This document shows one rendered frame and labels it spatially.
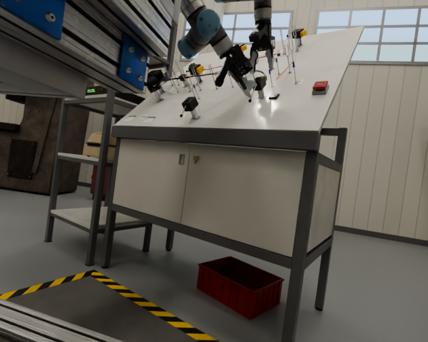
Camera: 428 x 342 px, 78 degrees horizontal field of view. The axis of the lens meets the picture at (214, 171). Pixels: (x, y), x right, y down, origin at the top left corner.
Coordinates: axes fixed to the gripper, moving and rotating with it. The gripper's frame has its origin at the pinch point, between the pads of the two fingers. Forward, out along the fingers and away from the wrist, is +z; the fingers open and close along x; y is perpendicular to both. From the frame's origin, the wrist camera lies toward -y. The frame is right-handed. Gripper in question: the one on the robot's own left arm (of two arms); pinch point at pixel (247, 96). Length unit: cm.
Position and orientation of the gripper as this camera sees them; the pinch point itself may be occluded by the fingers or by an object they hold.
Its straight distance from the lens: 118.1
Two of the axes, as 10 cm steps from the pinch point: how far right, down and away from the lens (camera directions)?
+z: 5.7, 7.3, 3.8
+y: 8.1, -5.7, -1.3
